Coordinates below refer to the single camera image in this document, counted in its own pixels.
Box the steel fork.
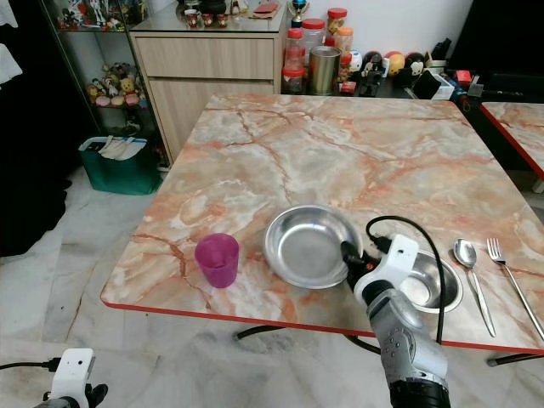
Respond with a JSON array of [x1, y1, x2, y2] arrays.
[[486, 238, 544, 343]]

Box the green shopping bag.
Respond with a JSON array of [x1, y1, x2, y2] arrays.
[[78, 134, 161, 196]]

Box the small trophy cup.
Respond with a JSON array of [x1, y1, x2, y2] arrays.
[[287, 0, 309, 22]]

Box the white folded papers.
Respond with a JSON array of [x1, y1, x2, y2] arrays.
[[98, 134, 147, 161]]

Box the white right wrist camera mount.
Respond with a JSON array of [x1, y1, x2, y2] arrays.
[[357, 234, 422, 300]]

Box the orange lid plastic jar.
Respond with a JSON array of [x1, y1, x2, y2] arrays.
[[336, 25, 355, 55]]

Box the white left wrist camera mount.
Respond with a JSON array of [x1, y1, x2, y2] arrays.
[[49, 347, 94, 408]]

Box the small black figurine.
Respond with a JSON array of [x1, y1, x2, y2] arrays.
[[361, 53, 386, 87], [405, 53, 431, 76]]

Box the steel spoon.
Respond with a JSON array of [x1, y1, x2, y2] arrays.
[[453, 239, 496, 338]]

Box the black flat television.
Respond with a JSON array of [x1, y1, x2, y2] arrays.
[[450, 0, 544, 77]]

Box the purple plastic cup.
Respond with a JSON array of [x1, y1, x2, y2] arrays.
[[194, 233, 241, 290]]

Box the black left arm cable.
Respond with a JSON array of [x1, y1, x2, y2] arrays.
[[0, 358, 60, 373]]

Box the small steel bowl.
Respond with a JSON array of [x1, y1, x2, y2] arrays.
[[399, 251, 464, 314]]

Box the yellow head figurine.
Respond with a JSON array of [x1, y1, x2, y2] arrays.
[[384, 52, 407, 78]]

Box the red flat pouch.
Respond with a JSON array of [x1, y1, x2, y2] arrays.
[[253, 3, 281, 19]]

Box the small white box device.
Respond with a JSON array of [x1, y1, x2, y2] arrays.
[[415, 68, 456, 101]]

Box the steel deep plate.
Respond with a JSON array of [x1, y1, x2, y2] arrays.
[[263, 204, 366, 290]]

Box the tall steel canister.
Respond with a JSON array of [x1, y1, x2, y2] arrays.
[[309, 45, 343, 96]]

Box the glass display cabinet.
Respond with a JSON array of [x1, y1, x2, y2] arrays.
[[42, 0, 171, 167]]

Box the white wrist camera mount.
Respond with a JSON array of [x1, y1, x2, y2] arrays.
[[49, 347, 94, 408], [357, 234, 422, 300]]

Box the marble pattern folding table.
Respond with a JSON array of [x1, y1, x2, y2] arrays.
[[100, 92, 544, 368], [480, 101, 544, 181]]

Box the black hanging garment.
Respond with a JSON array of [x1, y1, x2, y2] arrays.
[[0, 0, 90, 258]]

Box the dark teapot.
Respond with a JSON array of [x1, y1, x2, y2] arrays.
[[200, 0, 230, 17]]

